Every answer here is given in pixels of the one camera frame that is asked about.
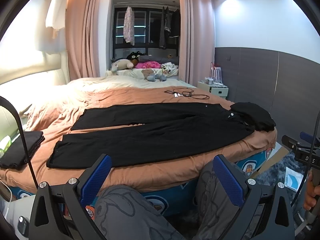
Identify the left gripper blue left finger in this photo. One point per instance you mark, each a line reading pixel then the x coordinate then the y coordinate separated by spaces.
pixel 47 220

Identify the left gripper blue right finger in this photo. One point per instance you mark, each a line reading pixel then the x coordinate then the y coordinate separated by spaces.
pixel 268 205

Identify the black pants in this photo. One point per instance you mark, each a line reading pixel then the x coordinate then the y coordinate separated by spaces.
pixel 147 133

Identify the person's right hand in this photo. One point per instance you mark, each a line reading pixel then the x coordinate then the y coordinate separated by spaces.
pixel 311 193

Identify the blue white paper pack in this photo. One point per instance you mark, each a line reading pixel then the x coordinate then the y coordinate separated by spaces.
pixel 293 179

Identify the grey shaggy rug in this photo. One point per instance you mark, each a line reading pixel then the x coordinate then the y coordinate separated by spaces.
pixel 276 173

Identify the folded black clothes stack right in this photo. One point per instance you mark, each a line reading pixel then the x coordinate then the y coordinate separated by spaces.
pixel 254 115

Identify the folded black clothes stack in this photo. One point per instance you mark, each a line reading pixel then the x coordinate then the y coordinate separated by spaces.
pixel 254 115
pixel 14 157

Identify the person's grey patterned trousers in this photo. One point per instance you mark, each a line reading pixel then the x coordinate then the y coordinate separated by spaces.
pixel 121 212

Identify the folded black clothes stack left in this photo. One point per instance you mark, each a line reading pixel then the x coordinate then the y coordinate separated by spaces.
pixel 14 157

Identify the orange brown bed blanket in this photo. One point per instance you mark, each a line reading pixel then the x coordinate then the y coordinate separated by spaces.
pixel 56 117

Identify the green tissue box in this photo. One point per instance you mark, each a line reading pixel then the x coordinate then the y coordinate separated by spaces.
pixel 5 143

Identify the cream bedside drawer cabinet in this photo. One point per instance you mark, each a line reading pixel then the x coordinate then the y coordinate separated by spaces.
pixel 219 90

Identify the striped gift bag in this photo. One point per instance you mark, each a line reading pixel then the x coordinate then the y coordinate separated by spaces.
pixel 216 74

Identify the pink curtain right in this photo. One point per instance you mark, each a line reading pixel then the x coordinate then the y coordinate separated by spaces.
pixel 197 40

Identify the pink curtain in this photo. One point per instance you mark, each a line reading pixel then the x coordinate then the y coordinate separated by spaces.
pixel 197 40
pixel 82 38

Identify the cream bed sheet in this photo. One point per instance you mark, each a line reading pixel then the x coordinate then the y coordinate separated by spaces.
pixel 101 84

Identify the beige plush elephant toy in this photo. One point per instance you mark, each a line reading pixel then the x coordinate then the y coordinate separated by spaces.
pixel 121 64

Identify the pink blanket bundle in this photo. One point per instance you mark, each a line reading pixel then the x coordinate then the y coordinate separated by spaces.
pixel 148 65

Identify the hanging dark clothes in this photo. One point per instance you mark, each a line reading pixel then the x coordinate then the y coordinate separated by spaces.
pixel 170 28

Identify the white hanging shirt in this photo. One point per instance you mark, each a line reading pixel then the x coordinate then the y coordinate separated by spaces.
pixel 55 18

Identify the pink curtain left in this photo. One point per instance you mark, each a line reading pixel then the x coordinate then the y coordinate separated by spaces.
pixel 82 38

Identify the hanging floral garment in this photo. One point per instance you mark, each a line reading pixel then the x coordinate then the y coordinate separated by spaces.
pixel 129 26

